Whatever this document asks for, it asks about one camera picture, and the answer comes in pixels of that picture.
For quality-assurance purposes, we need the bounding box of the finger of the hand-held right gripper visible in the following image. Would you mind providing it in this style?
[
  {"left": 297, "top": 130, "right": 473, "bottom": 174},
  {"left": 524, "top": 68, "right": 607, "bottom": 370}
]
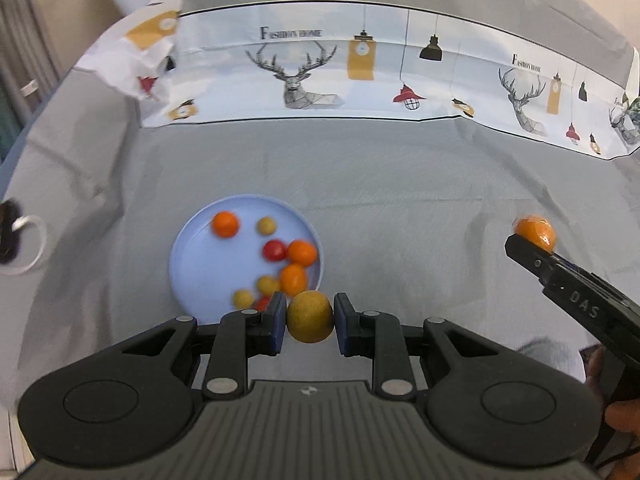
[
  {"left": 504, "top": 233, "right": 563, "bottom": 287},
  {"left": 552, "top": 254, "right": 640, "bottom": 317}
]

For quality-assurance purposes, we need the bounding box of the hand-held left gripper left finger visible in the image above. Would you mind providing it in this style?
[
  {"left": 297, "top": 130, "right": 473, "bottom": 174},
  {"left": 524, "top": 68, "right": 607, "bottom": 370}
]
[{"left": 117, "top": 292, "right": 288, "bottom": 401}]

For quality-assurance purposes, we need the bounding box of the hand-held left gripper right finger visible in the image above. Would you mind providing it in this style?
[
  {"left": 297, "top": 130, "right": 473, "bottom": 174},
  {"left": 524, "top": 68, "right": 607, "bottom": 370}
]
[{"left": 334, "top": 292, "right": 501, "bottom": 401}]

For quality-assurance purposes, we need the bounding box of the small orange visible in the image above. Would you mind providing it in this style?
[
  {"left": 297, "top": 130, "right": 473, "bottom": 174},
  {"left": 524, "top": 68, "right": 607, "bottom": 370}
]
[
  {"left": 279, "top": 263, "right": 308, "bottom": 295},
  {"left": 513, "top": 215, "right": 557, "bottom": 253},
  {"left": 287, "top": 240, "right": 319, "bottom": 267},
  {"left": 210, "top": 211, "right": 240, "bottom": 238}
]

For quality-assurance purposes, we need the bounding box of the blue plastic plate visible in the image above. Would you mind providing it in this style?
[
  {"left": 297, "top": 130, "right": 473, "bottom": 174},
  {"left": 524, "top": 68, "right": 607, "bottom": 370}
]
[{"left": 168, "top": 195, "right": 326, "bottom": 317}]

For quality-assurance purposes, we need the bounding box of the person's right hand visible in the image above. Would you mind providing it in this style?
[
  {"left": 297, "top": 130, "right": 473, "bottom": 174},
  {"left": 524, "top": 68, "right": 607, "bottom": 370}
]
[{"left": 586, "top": 346, "right": 640, "bottom": 435}]

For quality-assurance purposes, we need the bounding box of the grey bed sheet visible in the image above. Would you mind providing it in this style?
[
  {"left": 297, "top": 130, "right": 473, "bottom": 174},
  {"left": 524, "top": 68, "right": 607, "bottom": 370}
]
[{"left": 0, "top": 0, "right": 640, "bottom": 480}]

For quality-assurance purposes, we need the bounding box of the white deer printed cloth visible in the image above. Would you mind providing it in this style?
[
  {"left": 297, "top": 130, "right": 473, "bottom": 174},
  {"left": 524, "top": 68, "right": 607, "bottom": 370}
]
[{"left": 75, "top": 0, "right": 640, "bottom": 161}]

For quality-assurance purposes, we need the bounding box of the black smartphone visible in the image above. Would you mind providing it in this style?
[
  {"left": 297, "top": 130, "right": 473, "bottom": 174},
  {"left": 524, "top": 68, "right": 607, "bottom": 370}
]
[{"left": 0, "top": 200, "right": 23, "bottom": 263}]

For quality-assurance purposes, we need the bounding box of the teal curtain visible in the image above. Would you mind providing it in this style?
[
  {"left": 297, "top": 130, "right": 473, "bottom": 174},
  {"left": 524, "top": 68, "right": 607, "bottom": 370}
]
[{"left": 0, "top": 90, "right": 21, "bottom": 153}]

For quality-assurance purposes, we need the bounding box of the white charging cable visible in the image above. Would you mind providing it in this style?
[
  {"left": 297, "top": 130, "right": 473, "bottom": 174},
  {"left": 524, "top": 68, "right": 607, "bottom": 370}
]
[{"left": 0, "top": 214, "right": 48, "bottom": 276}]

